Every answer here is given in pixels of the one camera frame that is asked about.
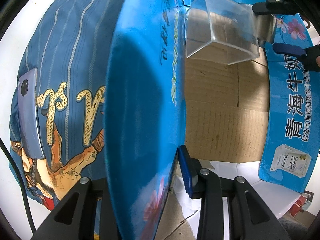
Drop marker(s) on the clear acrylic box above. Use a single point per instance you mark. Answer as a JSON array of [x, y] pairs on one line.
[[221, 31]]

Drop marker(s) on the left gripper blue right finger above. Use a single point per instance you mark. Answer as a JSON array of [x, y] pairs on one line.
[[230, 204]]

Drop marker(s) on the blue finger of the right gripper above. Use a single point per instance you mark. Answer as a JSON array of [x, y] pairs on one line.
[[275, 7], [306, 56]]

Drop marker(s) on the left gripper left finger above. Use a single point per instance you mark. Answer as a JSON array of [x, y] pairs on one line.
[[74, 215]]

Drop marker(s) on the blue striped bed cover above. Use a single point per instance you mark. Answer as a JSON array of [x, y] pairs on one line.
[[70, 49]]

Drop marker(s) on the silver round tin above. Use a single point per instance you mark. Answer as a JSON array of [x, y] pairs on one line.
[[265, 26]]

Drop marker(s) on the blue cardboard milk box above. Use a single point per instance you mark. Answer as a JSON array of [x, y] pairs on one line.
[[145, 111]]

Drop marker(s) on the grey smartphone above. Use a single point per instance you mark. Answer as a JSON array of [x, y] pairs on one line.
[[28, 118]]

